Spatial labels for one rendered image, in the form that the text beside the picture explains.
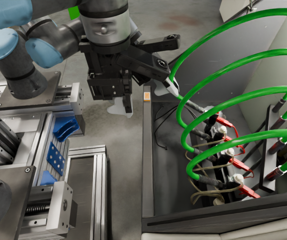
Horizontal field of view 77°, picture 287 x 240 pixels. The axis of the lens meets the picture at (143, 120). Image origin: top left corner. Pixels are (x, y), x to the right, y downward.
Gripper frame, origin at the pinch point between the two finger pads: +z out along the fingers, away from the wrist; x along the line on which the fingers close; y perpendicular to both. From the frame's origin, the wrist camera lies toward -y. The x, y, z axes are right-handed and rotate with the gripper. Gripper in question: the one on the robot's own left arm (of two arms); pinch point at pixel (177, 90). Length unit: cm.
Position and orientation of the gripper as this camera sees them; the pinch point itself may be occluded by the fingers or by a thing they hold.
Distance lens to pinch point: 56.9
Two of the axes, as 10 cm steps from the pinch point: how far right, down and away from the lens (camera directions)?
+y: -7.4, 4.2, 5.3
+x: -2.1, 6.0, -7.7
